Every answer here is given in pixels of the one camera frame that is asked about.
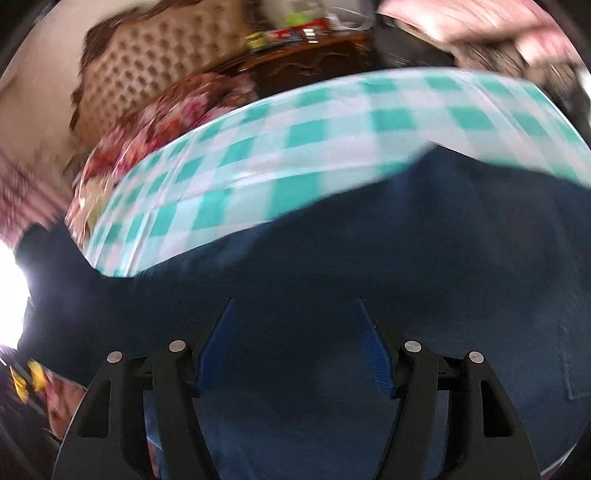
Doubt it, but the green white checkered tablecloth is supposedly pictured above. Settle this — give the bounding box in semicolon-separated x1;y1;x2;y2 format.
84;68;590;276

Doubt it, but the pink striped curtain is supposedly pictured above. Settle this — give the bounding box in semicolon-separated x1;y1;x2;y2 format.
1;151;69;249

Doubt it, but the floral red pink quilt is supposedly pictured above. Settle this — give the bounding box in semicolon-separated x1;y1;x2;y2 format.
43;71;260;439

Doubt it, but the tufted leather carved headboard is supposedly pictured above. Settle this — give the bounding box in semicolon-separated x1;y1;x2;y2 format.
70;0;252;147

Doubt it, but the dark wooden nightstand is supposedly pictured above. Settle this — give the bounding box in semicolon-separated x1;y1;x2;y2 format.
240;33;376;98

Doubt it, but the black leather armchair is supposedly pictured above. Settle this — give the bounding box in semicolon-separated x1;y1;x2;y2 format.
373;15;456;68

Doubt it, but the plaid beige blanket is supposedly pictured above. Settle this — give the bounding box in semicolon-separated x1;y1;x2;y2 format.
453;42;581;95

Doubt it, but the yellow lidded jar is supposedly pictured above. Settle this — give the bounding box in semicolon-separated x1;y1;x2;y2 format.
245;31;269;52

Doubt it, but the large pink floral pillow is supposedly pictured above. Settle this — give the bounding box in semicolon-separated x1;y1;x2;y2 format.
377;0;556;44

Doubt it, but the small pink pillow underneath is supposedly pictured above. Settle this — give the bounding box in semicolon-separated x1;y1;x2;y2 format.
515;27;583;65

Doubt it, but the green crumpled bag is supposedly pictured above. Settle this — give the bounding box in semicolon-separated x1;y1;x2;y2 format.
284;11;314;28

